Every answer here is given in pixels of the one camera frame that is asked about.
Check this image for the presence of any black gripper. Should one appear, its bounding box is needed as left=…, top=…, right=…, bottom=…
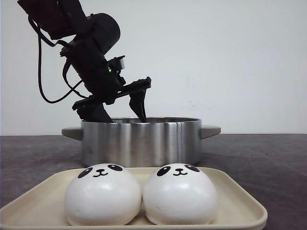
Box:
left=60, top=35, right=151, bottom=123

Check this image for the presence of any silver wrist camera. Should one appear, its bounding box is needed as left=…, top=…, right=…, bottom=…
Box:
left=107, top=55, right=125, bottom=74

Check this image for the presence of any cream rectangular tray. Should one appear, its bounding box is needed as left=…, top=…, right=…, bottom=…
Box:
left=0, top=167, right=268, bottom=230

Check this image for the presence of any panda bun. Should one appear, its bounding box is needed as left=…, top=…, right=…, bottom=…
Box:
left=142, top=163, right=219, bottom=225
left=64, top=163, right=142, bottom=226

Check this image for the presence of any stainless steel pot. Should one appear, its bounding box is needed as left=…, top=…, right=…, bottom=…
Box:
left=62, top=117, right=221, bottom=167

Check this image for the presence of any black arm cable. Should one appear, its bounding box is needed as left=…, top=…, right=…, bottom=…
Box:
left=28, top=16, right=90, bottom=104

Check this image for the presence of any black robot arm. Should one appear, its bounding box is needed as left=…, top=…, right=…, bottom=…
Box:
left=18, top=0, right=151, bottom=123

